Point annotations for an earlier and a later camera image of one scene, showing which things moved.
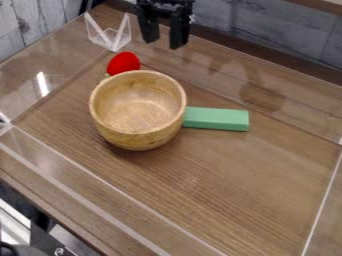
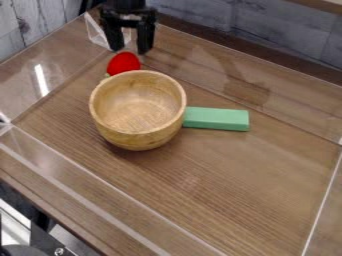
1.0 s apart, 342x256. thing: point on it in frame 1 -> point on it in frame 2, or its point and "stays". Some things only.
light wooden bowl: [136, 107] stays
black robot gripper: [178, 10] -> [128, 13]
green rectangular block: [217, 118] stays
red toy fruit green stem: [122, 61] stays
